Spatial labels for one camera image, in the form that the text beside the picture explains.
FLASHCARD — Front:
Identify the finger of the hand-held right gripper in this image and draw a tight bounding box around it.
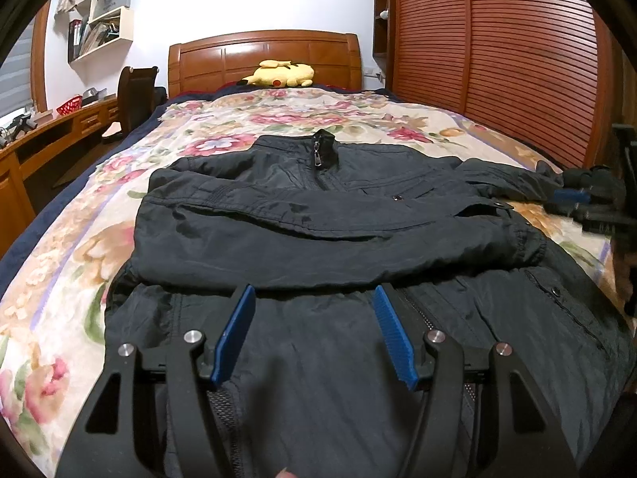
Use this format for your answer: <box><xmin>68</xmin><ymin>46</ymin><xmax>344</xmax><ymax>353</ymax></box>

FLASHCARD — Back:
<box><xmin>545</xmin><ymin>167</ymin><xmax>625</xmax><ymax>207</ymax></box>
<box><xmin>572</xmin><ymin>206</ymin><xmax>629</xmax><ymax>233</ymax></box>

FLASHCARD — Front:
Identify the yellow plush toy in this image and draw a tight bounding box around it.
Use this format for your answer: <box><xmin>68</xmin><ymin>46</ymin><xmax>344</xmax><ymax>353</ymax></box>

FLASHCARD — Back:
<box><xmin>238</xmin><ymin>60</ymin><xmax>315</xmax><ymax>89</ymax></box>

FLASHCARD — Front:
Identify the black desk gadget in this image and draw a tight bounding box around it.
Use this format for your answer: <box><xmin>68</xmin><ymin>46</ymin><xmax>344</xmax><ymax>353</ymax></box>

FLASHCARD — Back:
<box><xmin>0</xmin><ymin>114</ymin><xmax>38</xmax><ymax>146</ymax></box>

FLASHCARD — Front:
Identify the floral blanket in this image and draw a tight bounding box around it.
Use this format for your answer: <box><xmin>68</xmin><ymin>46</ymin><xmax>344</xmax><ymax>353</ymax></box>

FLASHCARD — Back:
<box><xmin>0</xmin><ymin>87</ymin><xmax>628</xmax><ymax>464</ymax></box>

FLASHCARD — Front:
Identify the black zip jacket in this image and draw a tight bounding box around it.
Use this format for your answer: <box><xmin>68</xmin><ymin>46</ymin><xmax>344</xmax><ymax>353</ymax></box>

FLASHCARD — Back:
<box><xmin>104</xmin><ymin>128</ymin><xmax>637</xmax><ymax>478</ymax></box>

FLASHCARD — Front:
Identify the white wall shelf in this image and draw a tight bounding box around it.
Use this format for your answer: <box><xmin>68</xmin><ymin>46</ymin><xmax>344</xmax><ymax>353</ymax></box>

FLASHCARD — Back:
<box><xmin>54</xmin><ymin>0</ymin><xmax>140</xmax><ymax>65</ymax></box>

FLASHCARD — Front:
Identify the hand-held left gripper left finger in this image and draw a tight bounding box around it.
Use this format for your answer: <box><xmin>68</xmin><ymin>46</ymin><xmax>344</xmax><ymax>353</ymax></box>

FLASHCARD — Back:
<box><xmin>55</xmin><ymin>284</ymin><xmax>257</xmax><ymax>478</ymax></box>

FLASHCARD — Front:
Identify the wooden open shelf unit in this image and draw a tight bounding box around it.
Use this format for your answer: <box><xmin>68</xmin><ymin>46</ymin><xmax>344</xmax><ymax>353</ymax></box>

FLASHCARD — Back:
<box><xmin>372</xmin><ymin>0</ymin><xmax>394</xmax><ymax>61</ymax></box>

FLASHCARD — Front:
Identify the wooden bed headboard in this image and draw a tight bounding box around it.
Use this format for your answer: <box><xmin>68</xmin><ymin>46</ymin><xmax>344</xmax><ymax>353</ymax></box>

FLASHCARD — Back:
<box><xmin>168</xmin><ymin>30</ymin><xmax>361</xmax><ymax>99</ymax></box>

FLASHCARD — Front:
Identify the grey window blind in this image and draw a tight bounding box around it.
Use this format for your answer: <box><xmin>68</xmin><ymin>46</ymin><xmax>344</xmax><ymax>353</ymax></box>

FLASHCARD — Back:
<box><xmin>0</xmin><ymin>10</ymin><xmax>38</xmax><ymax>120</ymax></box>

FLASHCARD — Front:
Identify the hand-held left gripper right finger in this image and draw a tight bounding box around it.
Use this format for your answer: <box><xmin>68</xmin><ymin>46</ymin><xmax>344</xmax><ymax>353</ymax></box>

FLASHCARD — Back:
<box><xmin>372</xmin><ymin>284</ymin><xmax>580</xmax><ymax>478</ymax></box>

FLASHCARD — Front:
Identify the dark desk chair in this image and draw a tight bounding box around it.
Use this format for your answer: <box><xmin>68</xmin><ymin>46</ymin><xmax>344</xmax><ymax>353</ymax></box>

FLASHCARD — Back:
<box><xmin>102</xmin><ymin>66</ymin><xmax>167</xmax><ymax>140</ymax></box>

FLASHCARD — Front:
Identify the wooden desk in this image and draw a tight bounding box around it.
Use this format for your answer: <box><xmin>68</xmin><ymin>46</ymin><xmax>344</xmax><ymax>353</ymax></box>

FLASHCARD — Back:
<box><xmin>0</xmin><ymin>92</ymin><xmax>125</xmax><ymax>260</ymax></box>

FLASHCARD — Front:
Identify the wooden slatted wardrobe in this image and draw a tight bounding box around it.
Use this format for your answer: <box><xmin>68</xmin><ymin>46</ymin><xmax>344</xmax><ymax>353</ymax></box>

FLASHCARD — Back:
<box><xmin>385</xmin><ymin>0</ymin><xmax>628</xmax><ymax>170</ymax></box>

